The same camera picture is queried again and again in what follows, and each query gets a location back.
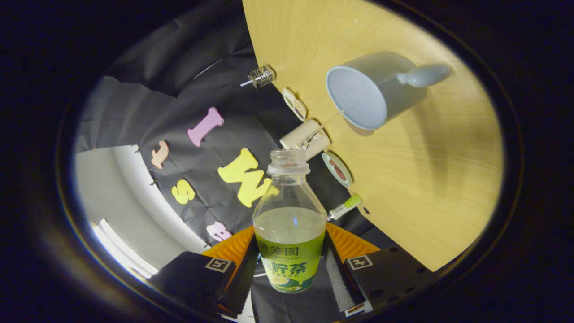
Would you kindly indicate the slim white bottle green label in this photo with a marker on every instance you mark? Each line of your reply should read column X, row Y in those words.
column 345, row 207

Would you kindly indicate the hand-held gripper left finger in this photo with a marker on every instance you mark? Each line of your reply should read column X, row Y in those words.
column 244, row 278

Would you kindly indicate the large ceiling light panel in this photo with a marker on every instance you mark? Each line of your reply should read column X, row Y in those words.
column 121, row 251

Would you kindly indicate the white toaster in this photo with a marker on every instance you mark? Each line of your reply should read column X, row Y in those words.
column 298, row 134

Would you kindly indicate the pale green plate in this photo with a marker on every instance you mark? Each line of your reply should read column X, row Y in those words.
column 346, row 180

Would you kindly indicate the clear juice bottle green label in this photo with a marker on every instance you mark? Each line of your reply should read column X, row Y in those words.
column 290, row 264

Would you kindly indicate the white divided snack tray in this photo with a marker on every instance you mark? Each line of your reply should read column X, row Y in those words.
column 296, row 105

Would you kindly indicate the wooden table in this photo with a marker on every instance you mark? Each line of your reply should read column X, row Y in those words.
column 426, row 179

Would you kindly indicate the brown meat piece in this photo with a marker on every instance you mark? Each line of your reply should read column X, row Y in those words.
column 341, row 175
column 333, row 163

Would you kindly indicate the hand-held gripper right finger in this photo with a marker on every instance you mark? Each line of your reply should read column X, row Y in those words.
column 336, row 278

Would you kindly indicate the white cup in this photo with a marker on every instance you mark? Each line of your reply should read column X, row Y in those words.
column 394, row 85

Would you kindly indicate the white straw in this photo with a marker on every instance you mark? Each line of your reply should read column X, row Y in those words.
column 245, row 82

